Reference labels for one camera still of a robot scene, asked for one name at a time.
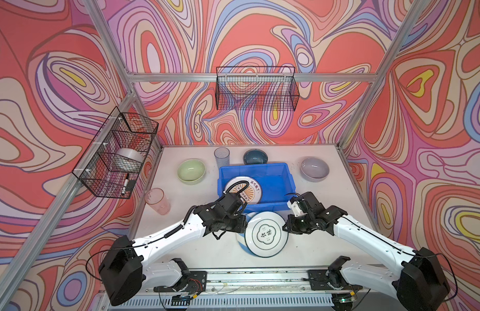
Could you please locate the blue white striped plate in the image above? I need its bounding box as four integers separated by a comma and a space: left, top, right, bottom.
236, 213, 257, 257

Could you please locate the clear grey plastic cup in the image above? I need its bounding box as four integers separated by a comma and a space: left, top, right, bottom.
214, 146, 230, 168

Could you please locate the orange sunburst plate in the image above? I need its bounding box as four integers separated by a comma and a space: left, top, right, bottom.
224, 176, 262, 204

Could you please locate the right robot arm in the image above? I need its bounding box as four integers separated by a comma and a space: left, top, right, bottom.
283, 192, 458, 310

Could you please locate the clear pink plastic cup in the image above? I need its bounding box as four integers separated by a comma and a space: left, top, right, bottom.
145, 188, 171, 215

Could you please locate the dark teal bowl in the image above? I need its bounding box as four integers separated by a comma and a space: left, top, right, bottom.
242, 149, 268, 165

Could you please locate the light green bowl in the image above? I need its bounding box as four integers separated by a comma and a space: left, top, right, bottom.
177, 159, 206, 185

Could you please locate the white plate green motif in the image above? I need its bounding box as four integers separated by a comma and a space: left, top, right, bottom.
244, 211, 289, 258

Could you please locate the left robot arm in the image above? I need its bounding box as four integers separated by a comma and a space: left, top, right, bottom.
96, 181, 250, 307

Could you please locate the lilac grey bowl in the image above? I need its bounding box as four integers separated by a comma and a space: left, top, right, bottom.
300, 157, 330, 182

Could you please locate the black wire basket left wall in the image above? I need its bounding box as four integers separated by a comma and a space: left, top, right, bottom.
72, 108, 159, 199

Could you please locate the black wire basket back wall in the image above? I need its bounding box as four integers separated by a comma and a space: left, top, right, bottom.
215, 65, 300, 111

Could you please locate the blue plastic bin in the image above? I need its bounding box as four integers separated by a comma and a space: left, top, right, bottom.
217, 163, 296, 213

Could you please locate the black marker pen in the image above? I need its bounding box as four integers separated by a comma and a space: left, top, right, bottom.
121, 173, 130, 195

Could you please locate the black wire basket wall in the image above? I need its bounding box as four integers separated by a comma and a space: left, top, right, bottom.
215, 65, 300, 111
72, 108, 159, 199

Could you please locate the white tape roll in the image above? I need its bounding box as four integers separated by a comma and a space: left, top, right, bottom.
114, 148, 144, 172

